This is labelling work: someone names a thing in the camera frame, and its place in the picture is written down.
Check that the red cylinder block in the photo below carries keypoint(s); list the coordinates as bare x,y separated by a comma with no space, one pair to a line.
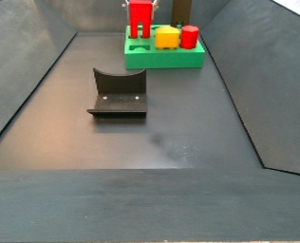
189,36

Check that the black curved bracket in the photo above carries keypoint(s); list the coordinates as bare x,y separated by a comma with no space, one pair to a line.
121,94

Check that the red double-square block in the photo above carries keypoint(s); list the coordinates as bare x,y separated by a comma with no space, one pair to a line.
141,17

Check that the dark brown post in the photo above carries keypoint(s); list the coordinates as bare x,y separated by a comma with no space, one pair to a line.
181,12

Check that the green shape board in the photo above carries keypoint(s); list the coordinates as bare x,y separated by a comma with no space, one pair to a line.
142,54

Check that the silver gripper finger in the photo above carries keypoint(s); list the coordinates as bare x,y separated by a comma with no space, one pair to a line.
156,5
126,6

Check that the yellow house-shaped block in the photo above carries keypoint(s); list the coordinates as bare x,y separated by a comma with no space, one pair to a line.
166,37

